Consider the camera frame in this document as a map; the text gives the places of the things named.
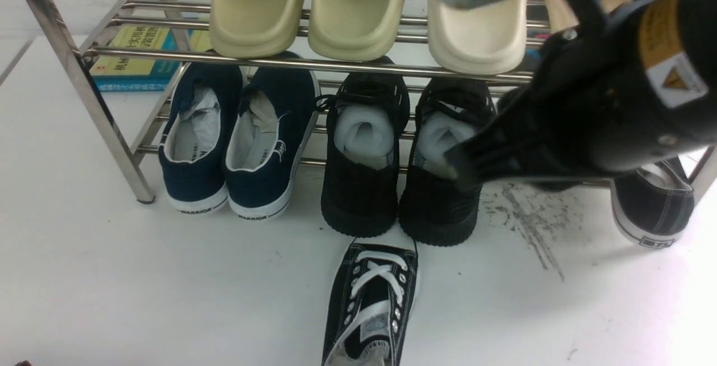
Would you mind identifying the navy canvas shoe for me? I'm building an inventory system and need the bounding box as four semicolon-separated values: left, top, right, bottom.
224;67;321;221
159;62;247;215

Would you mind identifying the cream slipper left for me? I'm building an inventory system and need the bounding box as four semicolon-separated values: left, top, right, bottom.
427;0;527;75

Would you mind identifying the olive green slipper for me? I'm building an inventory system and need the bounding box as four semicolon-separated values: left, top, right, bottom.
208;0;304;59
308;0;405;62

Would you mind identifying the navy canvas shoe left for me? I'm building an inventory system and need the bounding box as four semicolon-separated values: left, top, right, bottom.
159;62;247;215

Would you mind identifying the black knit sneaker right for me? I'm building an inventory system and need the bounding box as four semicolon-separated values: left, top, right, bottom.
398;77;497;247

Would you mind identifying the navy canvas shoe right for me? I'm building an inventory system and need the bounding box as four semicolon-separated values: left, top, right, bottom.
224;67;321;221

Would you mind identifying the olive green slipper left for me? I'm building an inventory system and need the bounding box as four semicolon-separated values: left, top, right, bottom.
208;0;304;59

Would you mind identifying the black canvas sneaker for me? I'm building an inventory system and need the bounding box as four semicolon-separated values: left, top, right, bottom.
321;236;420;365
610;156;696;249

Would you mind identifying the olive green slipper right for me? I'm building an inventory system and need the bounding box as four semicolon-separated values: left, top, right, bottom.
308;0;405;62

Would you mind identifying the cream slipper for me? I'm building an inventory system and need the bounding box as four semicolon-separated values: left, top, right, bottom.
427;0;527;75
543;0;634;34

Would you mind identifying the cream slipper right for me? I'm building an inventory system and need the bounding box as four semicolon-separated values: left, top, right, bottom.
543;0;634;34

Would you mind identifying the black knit sneaker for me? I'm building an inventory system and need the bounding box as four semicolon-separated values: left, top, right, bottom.
398;77;497;247
316;72;411;238

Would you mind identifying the stainless steel shoe rack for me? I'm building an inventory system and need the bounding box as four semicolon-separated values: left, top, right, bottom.
4;0;717;205

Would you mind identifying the black knit sneaker left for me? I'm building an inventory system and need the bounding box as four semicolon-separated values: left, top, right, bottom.
316;72;411;238

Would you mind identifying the yellow blue book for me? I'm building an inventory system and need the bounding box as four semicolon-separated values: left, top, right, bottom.
90;25;180;92

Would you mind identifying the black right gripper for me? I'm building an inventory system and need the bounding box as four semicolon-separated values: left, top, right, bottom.
443;33;622;193

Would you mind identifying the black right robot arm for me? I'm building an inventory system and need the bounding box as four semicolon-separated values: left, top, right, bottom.
441;0;715;187

